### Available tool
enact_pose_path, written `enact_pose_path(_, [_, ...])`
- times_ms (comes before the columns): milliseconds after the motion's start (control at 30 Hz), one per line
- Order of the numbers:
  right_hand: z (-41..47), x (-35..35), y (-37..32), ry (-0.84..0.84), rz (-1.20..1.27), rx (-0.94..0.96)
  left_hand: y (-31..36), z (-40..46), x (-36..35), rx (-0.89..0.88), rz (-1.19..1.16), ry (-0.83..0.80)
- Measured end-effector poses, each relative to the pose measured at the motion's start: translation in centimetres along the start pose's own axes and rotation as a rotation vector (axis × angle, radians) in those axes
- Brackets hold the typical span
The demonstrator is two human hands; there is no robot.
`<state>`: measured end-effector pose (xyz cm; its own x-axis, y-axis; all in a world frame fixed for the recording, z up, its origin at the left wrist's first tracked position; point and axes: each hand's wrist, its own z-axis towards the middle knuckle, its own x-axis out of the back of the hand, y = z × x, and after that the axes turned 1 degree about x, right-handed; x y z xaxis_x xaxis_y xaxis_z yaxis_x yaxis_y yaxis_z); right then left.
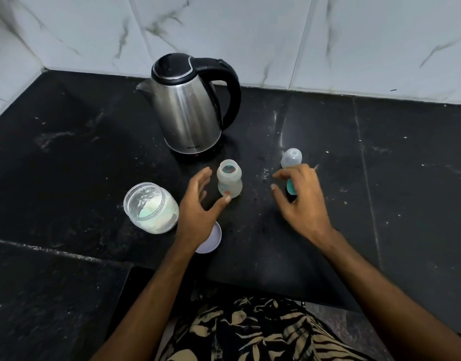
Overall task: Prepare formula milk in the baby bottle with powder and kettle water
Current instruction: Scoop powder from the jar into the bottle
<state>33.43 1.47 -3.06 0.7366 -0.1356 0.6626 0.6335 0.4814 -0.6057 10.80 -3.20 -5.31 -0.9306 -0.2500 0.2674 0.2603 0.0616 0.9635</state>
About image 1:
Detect person's right hand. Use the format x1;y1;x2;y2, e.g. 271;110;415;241
270;164;336;247

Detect clear dome bottle cap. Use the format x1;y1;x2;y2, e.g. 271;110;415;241
281;147;303;169

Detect small teal measuring scoop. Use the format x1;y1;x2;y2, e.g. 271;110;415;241
137;205;164;219

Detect glass jar of white powder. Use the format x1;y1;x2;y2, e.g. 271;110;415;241
123;182;180;234

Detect clear baby bottle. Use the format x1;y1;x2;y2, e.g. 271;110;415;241
216;159;243;199

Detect steel electric kettle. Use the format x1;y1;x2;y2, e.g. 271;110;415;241
136;53;242;154

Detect leaf patterned shorts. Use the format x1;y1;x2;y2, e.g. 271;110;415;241
155;296;366;361

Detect person's left forearm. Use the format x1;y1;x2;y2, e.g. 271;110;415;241
91;236;212;361

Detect white jar lid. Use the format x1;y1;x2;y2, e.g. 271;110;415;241
194;221;222;254

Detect person's left hand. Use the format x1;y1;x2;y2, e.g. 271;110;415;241
176;167;232;251

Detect person's right forearm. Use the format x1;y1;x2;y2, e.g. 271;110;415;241
320;229;461;361

